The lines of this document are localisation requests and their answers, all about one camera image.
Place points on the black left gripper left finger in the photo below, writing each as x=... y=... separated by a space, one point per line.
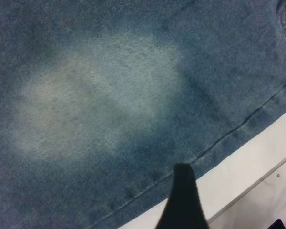
x=174 y=205

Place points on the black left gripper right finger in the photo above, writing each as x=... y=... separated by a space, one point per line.
x=191 y=207

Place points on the blue denim shorts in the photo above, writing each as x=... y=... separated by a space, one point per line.
x=109 y=95

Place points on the white mounting plate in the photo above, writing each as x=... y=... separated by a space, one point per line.
x=264 y=190

